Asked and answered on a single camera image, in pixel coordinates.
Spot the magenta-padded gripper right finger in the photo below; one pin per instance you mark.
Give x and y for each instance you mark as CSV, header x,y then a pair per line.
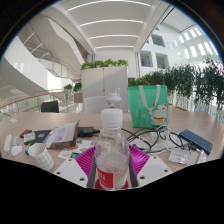
x,y
140,160

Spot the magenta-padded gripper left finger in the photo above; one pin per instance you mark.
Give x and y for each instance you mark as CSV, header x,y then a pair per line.
x,y
85,161

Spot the clear red-label water bottle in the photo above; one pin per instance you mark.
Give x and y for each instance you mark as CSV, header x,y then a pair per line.
x,y
111,156

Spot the colourful sticker sheet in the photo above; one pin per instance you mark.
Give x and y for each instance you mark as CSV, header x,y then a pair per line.
x,y
66,153

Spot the black charger block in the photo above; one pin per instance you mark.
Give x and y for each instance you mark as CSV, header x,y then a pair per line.
x,y
86,131

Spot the brown notebook with white paper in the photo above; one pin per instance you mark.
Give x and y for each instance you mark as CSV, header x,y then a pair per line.
x,y
61,133

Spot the flat white packet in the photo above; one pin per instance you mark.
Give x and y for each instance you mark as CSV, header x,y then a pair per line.
x,y
179,156

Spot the white grid-pattern mug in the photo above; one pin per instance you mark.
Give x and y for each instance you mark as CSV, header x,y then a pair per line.
x,y
41,158

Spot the black wallet with white card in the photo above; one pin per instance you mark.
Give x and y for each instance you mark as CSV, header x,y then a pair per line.
x,y
40,136

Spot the green cat-print tote bag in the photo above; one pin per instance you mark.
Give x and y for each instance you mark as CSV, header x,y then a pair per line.
x,y
143,106

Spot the white chair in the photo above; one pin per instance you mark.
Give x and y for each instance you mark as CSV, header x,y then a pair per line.
x,y
95,105

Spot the small blue marker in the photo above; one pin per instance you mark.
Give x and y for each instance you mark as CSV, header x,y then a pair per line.
x,y
26,152

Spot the shiny white wrapper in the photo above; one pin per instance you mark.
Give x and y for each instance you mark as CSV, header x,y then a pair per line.
x,y
201,156

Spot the black chair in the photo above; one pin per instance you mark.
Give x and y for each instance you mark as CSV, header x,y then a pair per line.
x,y
50,106

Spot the clear white-cap sports bottle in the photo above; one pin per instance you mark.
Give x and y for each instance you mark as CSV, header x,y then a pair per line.
x,y
113,100

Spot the small red-black device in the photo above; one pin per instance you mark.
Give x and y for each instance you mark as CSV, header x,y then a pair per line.
x,y
25,133

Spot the brown planter with green plant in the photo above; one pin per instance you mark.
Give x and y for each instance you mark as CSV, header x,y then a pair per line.
x,y
77,95

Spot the white computer mouse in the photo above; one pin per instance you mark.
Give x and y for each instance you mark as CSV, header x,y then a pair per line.
x,y
16,150

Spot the slim planter with green plant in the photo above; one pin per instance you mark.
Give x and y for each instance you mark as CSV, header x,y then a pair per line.
x,y
68,93

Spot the small grey oval device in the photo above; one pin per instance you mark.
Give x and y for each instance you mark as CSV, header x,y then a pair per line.
x,y
16,140

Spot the white power strip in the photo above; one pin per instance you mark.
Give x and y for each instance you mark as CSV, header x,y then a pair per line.
x,y
7,143

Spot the white cabinet topped with plants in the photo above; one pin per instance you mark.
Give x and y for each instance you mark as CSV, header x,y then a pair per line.
x,y
103,83

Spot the small white paper sheet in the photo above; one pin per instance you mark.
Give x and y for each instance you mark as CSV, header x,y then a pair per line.
x,y
13,120

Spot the glass railing with wooden handrail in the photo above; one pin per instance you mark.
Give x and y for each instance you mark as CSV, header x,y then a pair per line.
x,y
23,100

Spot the row of green hedge plants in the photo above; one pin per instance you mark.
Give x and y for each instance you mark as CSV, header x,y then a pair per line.
x,y
186,80

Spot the ceiling strip lights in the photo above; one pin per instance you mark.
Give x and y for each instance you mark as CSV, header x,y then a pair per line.
x,y
110,21

